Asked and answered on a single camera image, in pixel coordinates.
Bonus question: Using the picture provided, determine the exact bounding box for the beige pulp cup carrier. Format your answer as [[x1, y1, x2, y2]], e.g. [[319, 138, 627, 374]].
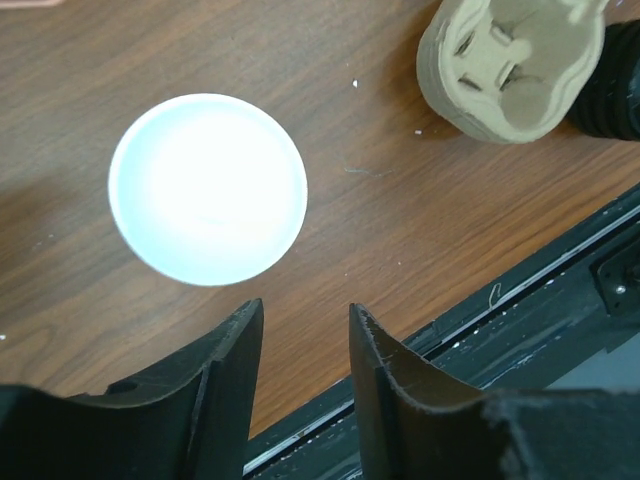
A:
[[416, 0, 607, 144]]

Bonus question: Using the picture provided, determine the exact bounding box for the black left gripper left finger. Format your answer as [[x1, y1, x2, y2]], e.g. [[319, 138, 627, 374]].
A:
[[1, 299, 264, 479]]

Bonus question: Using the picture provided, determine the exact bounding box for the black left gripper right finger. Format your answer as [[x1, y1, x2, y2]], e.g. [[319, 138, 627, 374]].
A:
[[349, 304, 639, 479]]

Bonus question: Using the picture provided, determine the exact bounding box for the brown paper coffee cup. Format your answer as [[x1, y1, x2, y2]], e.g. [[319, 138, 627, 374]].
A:
[[107, 93, 309, 287]]

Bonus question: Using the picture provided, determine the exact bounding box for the black plastic cup lid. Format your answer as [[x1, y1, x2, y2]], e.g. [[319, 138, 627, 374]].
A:
[[568, 19, 639, 141]]

